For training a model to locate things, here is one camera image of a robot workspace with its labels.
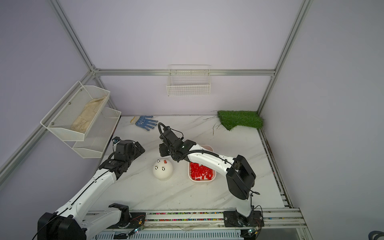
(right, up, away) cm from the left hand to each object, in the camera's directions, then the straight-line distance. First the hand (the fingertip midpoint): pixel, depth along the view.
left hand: (135, 151), depth 84 cm
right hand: (+17, +1, -1) cm, 17 cm away
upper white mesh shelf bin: (-29, +20, -7) cm, 36 cm away
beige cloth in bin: (-24, +18, -7) cm, 31 cm away
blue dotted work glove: (-7, +18, +32) cm, 38 cm away
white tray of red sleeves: (+36, -13, +4) cm, 39 cm away
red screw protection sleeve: (+18, -5, -2) cm, 18 cm away
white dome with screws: (+16, -10, -4) cm, 20 cm away
